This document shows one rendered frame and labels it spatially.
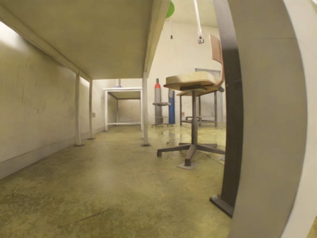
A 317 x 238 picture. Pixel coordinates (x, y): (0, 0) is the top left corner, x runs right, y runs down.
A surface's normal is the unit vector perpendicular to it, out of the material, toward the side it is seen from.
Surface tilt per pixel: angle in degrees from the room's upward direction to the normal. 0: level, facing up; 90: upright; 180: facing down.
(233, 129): 90
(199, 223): 0
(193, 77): 90
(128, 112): 90
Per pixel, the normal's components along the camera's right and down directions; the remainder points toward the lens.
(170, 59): 0.13, 0.03
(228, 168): -0.96, 0.02
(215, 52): 0.56, 0.01
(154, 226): -0.01, -1.00
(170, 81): -0.62, 0.03
